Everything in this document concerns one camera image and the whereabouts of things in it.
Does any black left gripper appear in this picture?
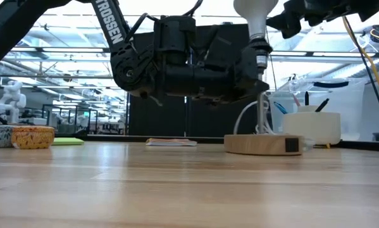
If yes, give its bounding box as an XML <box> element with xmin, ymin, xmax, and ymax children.
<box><xmin>150</xmin><ymin>27</ymin><xmax>271</xmax><ymax>105</ymax></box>

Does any white globe lightbulb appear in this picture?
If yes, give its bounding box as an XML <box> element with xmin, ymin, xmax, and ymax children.
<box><xmin>233</xmin><ymin>0</ymin><xmax>280</xmax><ymax>41</ymax></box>

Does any clear lamp cord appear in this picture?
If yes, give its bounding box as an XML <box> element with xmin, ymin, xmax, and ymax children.
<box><xmin>232</xmin><ymin>91</ymin><xmax>317</xmax><ymax>151</ymax></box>

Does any blue pen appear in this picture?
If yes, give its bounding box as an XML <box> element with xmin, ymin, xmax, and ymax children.
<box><xmin>273</xmin><ymin>101</ymin><xmax>289</xmax><ymax>115</ymax></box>

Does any pink pencil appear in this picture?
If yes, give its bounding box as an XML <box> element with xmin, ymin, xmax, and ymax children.
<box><xmin>290</xmin><ymin>92</ymin><xmax>302</xmax><ymax>108</ymax></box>

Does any black partition panel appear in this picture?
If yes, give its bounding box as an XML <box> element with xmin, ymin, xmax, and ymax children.
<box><xmin>127</xmin><ymin>31</ymin><xmax>189</xmax><ymax>137</ymax></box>
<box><xmin>189</xmin><ymin>23</ymin><xmax>259</xmax><ymax>137</ymax></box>

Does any slim black pen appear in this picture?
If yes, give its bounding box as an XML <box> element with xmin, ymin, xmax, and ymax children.
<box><xmin>314</xmin><ymin>98</ymin><xmax>330</xmax><ymax>113</ymax></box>

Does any white round pen holder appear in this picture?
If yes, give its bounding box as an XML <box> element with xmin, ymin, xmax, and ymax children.
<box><xmin>282</xmin><ymin>104</ymin><xmax>342</xmax><ymax>149</ymax></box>

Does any clear plastic storage bin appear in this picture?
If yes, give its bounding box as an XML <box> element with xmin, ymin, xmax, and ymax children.
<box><xmin>267</xmin><ymin>77</ymin><xmax>368</xmax><ymax>143</ymax></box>

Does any pink spiral notebook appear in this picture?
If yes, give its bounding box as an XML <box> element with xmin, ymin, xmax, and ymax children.
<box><xmin>145</xmin><ymin>137</ymin><xmax>198</xmax><ymax>148</ymax></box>

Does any green sticky note pad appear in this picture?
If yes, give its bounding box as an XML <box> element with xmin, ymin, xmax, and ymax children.
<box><xmin>51</xmin><ymin>136</ymin><xmax>85</xmax><ymax>147</ymax></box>

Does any white humanoid robot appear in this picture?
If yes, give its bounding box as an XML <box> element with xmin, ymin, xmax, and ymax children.
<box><xmin>0</xmin><ymin>80</ymin><xmax>28</xmax><ymax>125</ymax></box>

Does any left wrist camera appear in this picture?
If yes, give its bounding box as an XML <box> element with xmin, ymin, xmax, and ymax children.
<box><xmin>153</xmin><ymin>15</ymin><xmax>197</xmax><ymax>67</ymax></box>

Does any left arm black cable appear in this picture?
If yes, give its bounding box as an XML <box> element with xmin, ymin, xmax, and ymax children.
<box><xmin>125</xmin><ymin>0</ymin><xmax>204</xmax><ymax>44</ymax></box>

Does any black workstation frame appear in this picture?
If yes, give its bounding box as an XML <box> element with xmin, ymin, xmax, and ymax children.
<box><xmin>40</xmin><ymin>103</ymin><xmax>129</xmax><ymax>136</ymax></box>

